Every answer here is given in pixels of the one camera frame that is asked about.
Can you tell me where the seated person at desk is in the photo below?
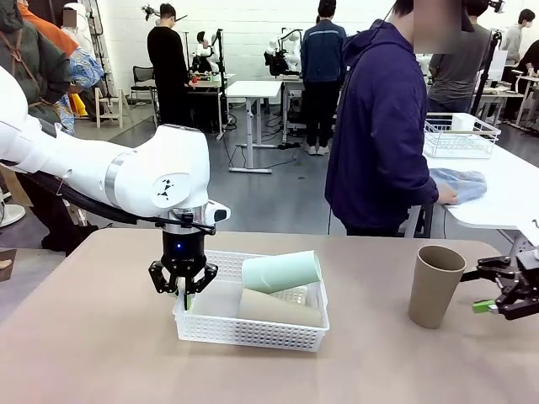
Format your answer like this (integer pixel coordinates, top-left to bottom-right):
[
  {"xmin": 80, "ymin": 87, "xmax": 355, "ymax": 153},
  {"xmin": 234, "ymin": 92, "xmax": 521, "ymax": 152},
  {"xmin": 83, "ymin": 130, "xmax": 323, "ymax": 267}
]
[{"xmin": 190, "ymin": 29, "xmax": 221, "ymax": 73}]

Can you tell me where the person in purple hoodie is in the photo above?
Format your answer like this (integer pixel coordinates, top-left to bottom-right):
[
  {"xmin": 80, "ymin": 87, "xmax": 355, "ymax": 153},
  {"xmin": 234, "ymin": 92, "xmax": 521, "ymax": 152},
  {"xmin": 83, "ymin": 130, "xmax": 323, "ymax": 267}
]
[{"xmin": 323, "ymin": 0, "xmax": 460, "ymax": 237}]

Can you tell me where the person in light grey top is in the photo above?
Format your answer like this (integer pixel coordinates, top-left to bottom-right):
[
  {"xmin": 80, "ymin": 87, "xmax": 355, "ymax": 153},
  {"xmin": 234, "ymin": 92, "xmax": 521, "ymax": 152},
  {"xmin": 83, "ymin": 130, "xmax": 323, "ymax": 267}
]
[{"xmin": 499, "ymin": 8, "xmax": 536, "ymax": 66}]

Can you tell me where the white round stand base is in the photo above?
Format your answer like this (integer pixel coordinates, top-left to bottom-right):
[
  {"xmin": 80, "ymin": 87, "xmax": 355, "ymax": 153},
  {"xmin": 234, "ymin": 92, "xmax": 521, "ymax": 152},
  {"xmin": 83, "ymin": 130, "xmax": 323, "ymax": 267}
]
[{"xmin": 0, "ymin": 201, "xmax": 27, "ymax": 229}]

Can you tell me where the person in orange and blue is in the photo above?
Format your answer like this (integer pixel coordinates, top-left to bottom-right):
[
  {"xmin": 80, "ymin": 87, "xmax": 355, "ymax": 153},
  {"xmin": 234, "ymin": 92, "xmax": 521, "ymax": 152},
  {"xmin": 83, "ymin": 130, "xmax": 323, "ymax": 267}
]
[{"xmin": 16, "ymin": 0, "xmax": 106, "ymax": 138}]

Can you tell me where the person in black clothes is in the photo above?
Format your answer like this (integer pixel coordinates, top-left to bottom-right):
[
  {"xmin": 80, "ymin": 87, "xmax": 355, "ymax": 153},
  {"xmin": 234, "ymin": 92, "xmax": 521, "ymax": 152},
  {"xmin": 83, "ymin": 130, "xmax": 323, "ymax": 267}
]
[{"xmin": 146, "ymin": 3, "xmax": 191, "ymax": 128}]

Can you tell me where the white cup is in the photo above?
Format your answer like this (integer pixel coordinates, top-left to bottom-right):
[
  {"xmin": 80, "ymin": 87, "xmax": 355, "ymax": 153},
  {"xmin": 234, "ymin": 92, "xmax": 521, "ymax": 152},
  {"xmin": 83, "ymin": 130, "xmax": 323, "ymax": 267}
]
[{"xmin": 451, "ymin": 113, "xmax": 475, "ymax": 132}]

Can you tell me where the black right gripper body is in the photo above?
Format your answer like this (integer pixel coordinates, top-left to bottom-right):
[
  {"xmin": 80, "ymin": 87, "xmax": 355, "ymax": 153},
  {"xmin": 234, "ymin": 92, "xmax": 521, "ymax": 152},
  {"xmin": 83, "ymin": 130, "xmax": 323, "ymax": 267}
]
[{"xmin": 514, "ymin": 235, "xmax": 539, "ymax": 292}]

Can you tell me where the white wire dish rack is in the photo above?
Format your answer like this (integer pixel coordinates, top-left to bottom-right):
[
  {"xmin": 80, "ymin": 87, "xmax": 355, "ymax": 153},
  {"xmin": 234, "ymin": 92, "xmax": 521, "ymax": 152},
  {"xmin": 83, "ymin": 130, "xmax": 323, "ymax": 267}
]
[{"xmin": 423, "ymin": 112, "xmax": 502, "ymax": 161}]

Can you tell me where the white standing desk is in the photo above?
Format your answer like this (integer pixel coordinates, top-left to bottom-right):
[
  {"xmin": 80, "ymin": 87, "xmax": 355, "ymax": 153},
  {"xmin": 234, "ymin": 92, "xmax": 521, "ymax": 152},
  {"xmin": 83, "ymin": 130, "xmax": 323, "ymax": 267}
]
[{"xmin": 226, "ymin": 80, "xmax": 284, "ymax": 175}]

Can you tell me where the black mesh chair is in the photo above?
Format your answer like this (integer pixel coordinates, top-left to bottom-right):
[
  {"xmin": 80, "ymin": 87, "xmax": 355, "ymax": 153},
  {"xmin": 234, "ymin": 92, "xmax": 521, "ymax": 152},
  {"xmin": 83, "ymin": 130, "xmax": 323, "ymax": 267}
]
[{"xmin": 130, "ymin": 65, "xmax": 157, "ymax": 107}]

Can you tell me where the person's right forearm purple sleeve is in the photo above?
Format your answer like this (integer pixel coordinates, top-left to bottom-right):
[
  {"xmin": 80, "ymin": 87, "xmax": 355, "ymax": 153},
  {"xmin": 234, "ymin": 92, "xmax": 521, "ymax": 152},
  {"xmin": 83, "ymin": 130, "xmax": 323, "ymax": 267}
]
[{"xmin": 414, "ymin": 166, "xmax": 442, "ymax": 208}]

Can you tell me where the white side table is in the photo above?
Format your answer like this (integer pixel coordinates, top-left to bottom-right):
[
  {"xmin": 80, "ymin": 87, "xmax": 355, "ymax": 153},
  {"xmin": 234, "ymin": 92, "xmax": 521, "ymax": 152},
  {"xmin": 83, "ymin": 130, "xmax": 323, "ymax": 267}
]
[{"xmin": 403, "ymin": 112, "xmax": 539, "ymax": 240}]

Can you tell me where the person in grey t-shirt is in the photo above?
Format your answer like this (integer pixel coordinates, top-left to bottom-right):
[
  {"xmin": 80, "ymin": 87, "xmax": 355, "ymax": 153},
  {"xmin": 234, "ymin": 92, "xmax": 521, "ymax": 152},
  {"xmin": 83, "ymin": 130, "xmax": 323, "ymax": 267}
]
[{"xmin": 426, "ymin": 0, "xmax": 492, "ymax": 114}]

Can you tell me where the person in dark green jacket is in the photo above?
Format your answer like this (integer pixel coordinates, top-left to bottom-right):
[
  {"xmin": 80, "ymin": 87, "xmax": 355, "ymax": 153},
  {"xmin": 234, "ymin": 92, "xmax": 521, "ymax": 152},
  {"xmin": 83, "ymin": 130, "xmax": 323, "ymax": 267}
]
[{"xmin": 0, "ymin": 0, "xmax": 103, "ymax": 256}]

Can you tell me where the brown paper cup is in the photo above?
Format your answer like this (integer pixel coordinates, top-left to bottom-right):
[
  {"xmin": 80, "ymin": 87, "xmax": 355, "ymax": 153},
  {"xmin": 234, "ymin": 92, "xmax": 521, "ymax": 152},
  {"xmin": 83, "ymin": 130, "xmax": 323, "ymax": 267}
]
[
  {"xmin": 236, "ymin": 288, "xmax": 326, "ymax": 327},
  {"xmin": 407, "ymin": 245, "xmax": 468, "ymax": 331}
]

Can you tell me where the light green cup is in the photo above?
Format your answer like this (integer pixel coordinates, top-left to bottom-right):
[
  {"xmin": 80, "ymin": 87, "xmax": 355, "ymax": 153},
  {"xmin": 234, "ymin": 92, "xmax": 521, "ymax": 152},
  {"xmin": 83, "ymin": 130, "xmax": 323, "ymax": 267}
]
[{"xmin": 242, "ymin": 249, "xmax": 323, "ymax": 295}]

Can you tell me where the person in dark clothes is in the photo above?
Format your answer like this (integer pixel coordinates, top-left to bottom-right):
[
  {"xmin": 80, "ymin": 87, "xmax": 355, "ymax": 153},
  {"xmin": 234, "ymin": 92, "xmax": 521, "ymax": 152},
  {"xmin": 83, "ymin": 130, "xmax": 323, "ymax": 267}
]
[{"xmin": 518, "ymin": 40, "xmax": 539, "ymax": 88}]

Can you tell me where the black pole stand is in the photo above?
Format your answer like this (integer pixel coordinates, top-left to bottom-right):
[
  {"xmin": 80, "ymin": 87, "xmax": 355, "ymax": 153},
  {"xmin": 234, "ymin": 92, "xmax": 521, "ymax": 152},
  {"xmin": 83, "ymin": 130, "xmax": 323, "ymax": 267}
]
[{"xmin": 213, "ymin": 27, "xmax": 231, "ymax": 141}]

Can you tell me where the wooden step stool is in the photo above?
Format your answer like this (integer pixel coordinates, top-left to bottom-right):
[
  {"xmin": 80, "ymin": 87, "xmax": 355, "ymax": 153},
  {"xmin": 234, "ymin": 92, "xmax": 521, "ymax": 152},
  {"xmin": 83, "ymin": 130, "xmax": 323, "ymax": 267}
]
[{"xmin": 93, "ymin": 87, "xmax": 125, "ymax": 130}]

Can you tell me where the person in blue jacket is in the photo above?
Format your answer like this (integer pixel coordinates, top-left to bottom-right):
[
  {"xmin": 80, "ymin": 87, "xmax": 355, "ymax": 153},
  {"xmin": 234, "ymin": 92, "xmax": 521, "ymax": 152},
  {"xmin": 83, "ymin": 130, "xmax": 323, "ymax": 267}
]
[{"xmin": 300, "ymin": 0, "xmax": 348, "ymax": 157}]

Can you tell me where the light blue cloth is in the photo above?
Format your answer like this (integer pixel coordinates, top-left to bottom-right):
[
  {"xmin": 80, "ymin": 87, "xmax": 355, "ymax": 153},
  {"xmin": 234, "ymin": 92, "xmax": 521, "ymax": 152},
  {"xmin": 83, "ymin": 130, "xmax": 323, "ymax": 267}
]
[{"xmin": 429, "ymin": 167, "xmax": 488, "ymax": 207}]

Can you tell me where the figure in white coat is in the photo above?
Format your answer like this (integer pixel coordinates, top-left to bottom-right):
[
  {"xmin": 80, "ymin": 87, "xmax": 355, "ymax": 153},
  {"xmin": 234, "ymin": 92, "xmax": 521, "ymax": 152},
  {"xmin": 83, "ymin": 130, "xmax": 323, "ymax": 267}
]
[{"xmin": 61, "ymin": 2, "xmax": 99, "ymax": 64}]

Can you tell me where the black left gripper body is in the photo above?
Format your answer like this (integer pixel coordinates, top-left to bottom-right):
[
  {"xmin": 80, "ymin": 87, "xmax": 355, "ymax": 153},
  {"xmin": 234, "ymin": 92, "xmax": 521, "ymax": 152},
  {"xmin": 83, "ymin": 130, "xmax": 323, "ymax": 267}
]
[{"xmin": 161, "ymin": 229, "xmax": 208, "ymax": 277}]

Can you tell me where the white perforated plastic basket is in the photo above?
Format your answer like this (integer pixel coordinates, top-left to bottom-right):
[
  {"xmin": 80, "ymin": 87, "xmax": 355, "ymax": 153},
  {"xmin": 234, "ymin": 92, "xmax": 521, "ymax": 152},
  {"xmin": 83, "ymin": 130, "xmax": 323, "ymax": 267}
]
[{"xmin": 171, "ymin": 249, "xmax": 331, "ymax": 353}]

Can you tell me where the black tripod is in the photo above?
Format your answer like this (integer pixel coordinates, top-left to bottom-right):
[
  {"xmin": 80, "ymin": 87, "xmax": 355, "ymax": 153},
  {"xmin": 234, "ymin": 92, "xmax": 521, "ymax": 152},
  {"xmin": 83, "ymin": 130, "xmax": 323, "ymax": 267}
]
[{"xmin": 468, "ymin": 29, "xmax": 504, "ymax": 124}]

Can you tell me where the person's right hand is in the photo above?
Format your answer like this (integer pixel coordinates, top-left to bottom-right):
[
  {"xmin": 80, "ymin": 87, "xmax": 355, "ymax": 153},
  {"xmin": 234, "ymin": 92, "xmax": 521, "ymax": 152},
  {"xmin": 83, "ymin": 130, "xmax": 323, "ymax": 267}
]
[{"xmin": 436, "ymin": 187, "xmax": 460, "ymax": 206}]

